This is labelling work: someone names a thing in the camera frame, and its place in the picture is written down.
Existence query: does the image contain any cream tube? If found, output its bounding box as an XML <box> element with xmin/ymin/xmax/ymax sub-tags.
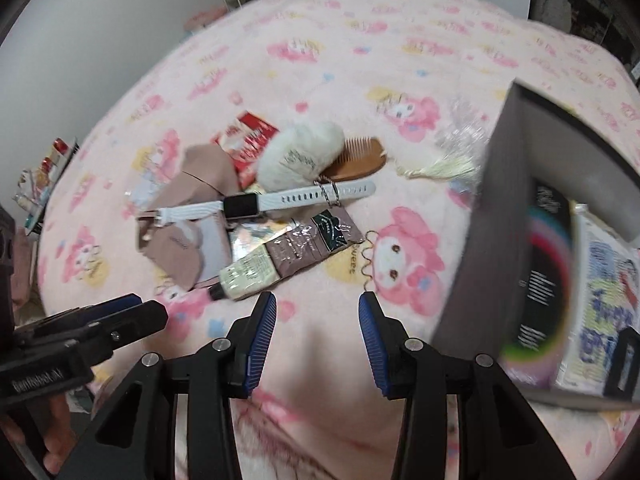
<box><xmin>207</xmin><ymin>245</ymin><xmax>282</xmax><ymax>303</ymax></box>

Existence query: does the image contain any white fluffy plush keychain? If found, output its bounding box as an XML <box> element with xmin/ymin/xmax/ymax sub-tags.
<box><xmin>256</xmin><ymin>121</ymin><xmax>346</xmax><ymax>208</ymax></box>

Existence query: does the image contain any cartoon acrylic charm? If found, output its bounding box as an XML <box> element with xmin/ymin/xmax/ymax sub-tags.
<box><xmin>229</xmin><ymin>224</ymin><xmax>291</xmax><ymax>256</ymax></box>

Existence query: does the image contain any brown green sachet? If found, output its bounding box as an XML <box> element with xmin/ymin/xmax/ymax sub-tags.
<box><xmin>264</xmin><ymin>209</ymin><xmax>365</xmax><ymax>282</ymax></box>

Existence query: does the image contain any pink printed blanket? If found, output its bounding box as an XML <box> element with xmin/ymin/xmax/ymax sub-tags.
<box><xmin>30</xmin><ymin>0</ymin><xmax>640</xmax><ymax>480</ymax></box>

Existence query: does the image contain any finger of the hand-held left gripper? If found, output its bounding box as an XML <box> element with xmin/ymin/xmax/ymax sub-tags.
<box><xmin>17</xmin><ymin>294</ymin><xmax>143</xmax><ymax>341</ymax></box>
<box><xmin>20</xmin><ymin>301</ymin><xmax>169</xmax><ymax>366</ymax></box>

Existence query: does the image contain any dark cluttered shelf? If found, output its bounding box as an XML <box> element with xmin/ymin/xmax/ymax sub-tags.
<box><xmin>530</xmin><ymin>0</ymin><xmax>640</xmax><ymax>86</ymax></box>

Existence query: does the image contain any black cardboard box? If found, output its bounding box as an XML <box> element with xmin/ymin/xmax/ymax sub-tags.
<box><xmin>432</xmin><ymin>80</ymin><xmax>640</xmax><ymax>413</ymax></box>

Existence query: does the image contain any cream tassel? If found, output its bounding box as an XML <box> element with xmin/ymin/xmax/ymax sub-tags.
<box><xmin>397</xmin><ymin>152</ymin><xmax>483</xmax><ymax>181</ymax></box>

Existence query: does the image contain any cartoon bead art kit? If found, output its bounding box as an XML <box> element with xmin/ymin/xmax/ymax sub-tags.
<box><xmin>550</xmin><ymin>202</ymin><xmax>640</xmax><ymax>396</ymax></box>

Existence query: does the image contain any white strap smartwatch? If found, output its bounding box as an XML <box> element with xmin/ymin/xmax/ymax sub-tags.
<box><xmin>136</xmin><ymin>177</ymin><xmax>377</xmax><ymax>226</ymax></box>

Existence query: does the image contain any clear plastic bag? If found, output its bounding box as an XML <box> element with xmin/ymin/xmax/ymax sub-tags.
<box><xmin>435</xmin><ymin>100</ymin><xmax>493</xmax><ymax>161</ymax></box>

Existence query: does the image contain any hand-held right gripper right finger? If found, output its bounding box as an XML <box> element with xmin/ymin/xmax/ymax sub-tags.
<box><xmin>357</xmin><ymin>291</ymin><xmax>583</xmax><ymax>480</ymax></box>

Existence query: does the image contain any red printed packet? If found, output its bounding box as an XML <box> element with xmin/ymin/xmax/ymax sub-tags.
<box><xmin>210</xmin><ymin>110</ymin><xmax>281</xmax><ymax>188</ymax></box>

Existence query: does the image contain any wooden comb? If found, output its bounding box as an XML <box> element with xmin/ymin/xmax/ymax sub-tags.
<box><xmin>327</xmin><ymin>136</ymin><xmax>388</xmax><ymax>181</ymax></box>

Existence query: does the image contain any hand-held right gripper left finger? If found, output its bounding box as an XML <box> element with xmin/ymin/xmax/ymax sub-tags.
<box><xmin>55</xmin><ymin>292</ymin><xmax>278</xmax><ymax>480</ymax></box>

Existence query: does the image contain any cluttered small shelf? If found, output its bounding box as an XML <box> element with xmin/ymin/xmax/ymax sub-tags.
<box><xmin>12</xmin><ymin>137</ymin><xmax>81</xmax><ymax>236</ymax></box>

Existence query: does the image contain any black rainbow screen protector box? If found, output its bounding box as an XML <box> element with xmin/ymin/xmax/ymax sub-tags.
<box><xmin>500</xmin><ymin>172</ymin><xmax>583</xmax><ymax>391</ymax></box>

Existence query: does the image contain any person's left hand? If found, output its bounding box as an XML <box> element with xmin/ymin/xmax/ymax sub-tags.
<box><xmin>30</xmin><ymin>395</ymin><xmax>96</xmax><ymax>478</ymax></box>

